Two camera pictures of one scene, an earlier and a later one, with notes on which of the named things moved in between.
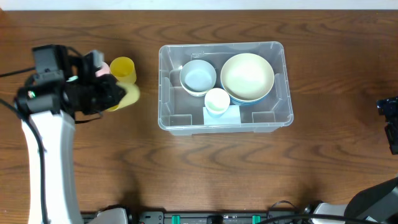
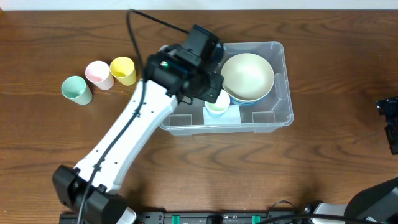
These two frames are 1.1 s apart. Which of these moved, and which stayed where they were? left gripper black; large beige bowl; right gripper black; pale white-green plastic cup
Moved: left gripper black
Stayed: pale white-green plastic cup; large beige bowl; right gripper black
